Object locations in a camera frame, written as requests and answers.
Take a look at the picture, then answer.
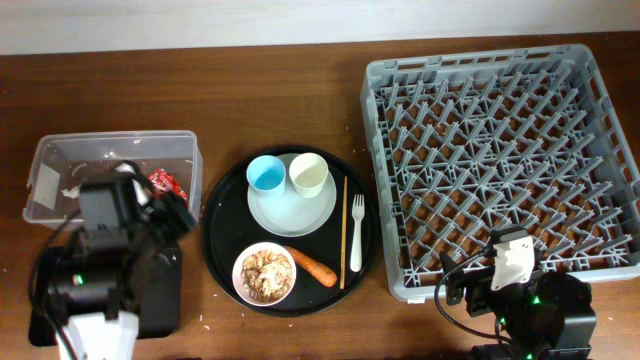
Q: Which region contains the red snack wrapper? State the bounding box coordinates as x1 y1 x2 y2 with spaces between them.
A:
148 168 188 201

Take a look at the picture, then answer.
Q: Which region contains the blue cup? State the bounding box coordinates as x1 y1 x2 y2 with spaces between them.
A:
246 155 286 198

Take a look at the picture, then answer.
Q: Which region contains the pink bowl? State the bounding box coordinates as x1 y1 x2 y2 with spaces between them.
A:
232 242 297 307

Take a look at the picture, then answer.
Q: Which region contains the food scraps and rice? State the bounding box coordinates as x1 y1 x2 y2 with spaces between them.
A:
241 250 294 303

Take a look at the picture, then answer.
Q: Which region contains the orange carrot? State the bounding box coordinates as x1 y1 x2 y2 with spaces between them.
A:
285 246 338 288

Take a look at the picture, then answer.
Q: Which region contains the white cup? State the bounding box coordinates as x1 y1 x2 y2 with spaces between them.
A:
289 152 329 198

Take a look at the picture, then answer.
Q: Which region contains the white tissue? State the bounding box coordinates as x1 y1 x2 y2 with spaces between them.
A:
61 185 81 199

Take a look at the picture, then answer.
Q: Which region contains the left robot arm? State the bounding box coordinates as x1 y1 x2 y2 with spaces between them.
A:
30 189 196 359

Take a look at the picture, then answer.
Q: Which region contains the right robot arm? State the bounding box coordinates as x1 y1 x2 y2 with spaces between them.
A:
434 253 597 360

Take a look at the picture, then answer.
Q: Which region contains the grey dishwasher rack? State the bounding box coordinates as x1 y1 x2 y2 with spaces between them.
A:
361 44 639 303

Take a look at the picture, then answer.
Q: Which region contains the round black serving tray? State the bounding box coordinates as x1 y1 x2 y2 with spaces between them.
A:
201 146 381 317

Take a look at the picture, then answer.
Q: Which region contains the black rectangular tray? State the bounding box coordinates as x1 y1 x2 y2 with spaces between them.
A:
28 245 182 347

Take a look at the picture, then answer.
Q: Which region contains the white plastic fork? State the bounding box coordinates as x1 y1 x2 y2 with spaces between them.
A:
350 194 365 272

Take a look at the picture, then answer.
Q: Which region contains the clear plastic bin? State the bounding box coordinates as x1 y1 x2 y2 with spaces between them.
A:
23 130 203 229

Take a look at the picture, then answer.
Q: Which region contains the light grey plate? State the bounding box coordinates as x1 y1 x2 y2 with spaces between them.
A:
247 153 337 237

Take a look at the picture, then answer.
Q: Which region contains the wooden chopstick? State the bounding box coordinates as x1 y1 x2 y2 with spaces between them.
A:
339 176 348 290

